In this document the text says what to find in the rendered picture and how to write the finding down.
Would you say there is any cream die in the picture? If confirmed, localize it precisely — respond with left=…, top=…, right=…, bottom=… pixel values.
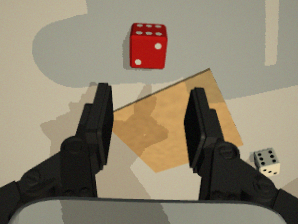
left=254, top=148, right=280, bottom=177

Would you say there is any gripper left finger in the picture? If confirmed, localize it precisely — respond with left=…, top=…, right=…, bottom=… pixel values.
left=0, top=83, right=114, bottom=224

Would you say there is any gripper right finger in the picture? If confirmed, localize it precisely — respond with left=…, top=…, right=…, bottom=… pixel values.
left=184, top=87, right=298, bottom=224

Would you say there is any tan flat mat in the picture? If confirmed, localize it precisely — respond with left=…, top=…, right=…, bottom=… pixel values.
left=112, top=68, right=243, bottom=173

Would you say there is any red die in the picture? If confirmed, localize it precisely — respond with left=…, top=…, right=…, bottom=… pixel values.
left=130, top=23, right=168, bottom=69

